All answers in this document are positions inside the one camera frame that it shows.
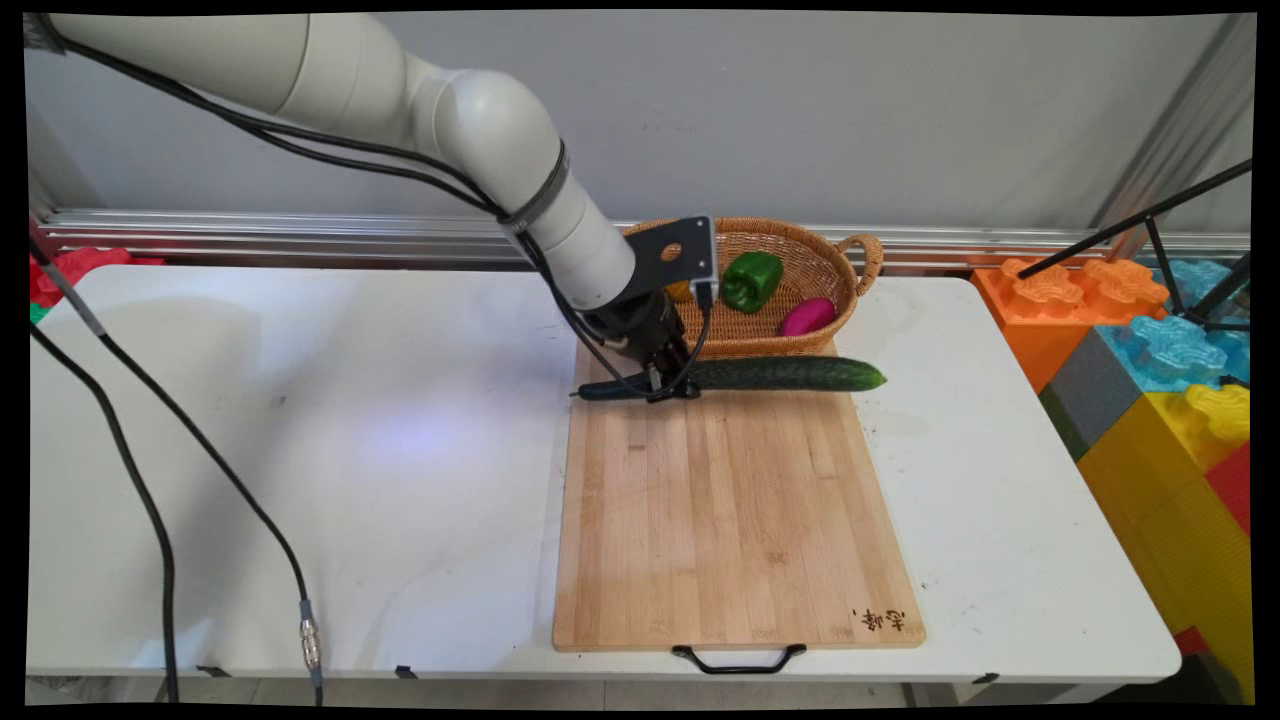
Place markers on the orange plastic block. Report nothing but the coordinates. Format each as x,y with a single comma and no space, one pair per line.
1030,320

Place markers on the red plastic block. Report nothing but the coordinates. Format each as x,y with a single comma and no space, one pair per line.
80,262
1235,485

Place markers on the yellow plastic block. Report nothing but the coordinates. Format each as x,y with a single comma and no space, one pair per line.
1160,520

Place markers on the aluminium rail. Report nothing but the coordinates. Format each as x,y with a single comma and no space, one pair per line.
300,235

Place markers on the long green cucumber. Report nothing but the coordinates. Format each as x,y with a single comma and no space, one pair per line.
780,373

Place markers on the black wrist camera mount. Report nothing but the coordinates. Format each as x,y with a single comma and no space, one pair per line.
655,250

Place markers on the grey plastic block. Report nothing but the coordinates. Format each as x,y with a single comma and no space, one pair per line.
1090,395

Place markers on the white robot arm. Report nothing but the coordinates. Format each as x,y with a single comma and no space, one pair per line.
400,90

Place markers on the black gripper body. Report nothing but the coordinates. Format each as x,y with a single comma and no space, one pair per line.
640,325

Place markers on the woven wicker basket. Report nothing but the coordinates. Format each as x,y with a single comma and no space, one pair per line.
800,260

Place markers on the wooden cutting board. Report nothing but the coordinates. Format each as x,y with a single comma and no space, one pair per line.
730,520

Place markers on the blue plastic block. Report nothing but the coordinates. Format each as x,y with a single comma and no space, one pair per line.
1195,278
1170,345

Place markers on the purple eggplant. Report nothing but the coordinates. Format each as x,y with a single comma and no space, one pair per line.
808,317

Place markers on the black tripod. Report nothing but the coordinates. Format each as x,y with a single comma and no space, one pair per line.
1100,235

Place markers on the yellow bell pepper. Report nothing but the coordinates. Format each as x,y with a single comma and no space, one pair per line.
680,292

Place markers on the green bell pepper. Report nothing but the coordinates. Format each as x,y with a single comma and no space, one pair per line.
750,282

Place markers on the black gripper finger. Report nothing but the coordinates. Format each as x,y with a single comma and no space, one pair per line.
687,354
657,382

